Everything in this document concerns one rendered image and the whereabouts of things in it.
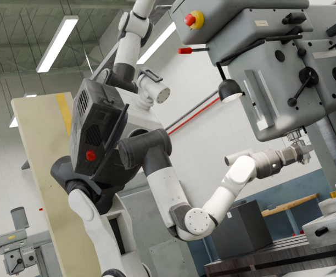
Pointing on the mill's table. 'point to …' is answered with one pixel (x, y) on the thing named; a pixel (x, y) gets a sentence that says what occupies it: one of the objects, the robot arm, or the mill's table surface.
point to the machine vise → (331, 221)
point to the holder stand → (241, 231)
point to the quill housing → (278, 88)
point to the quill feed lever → (307, 72)
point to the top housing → (219, 15)
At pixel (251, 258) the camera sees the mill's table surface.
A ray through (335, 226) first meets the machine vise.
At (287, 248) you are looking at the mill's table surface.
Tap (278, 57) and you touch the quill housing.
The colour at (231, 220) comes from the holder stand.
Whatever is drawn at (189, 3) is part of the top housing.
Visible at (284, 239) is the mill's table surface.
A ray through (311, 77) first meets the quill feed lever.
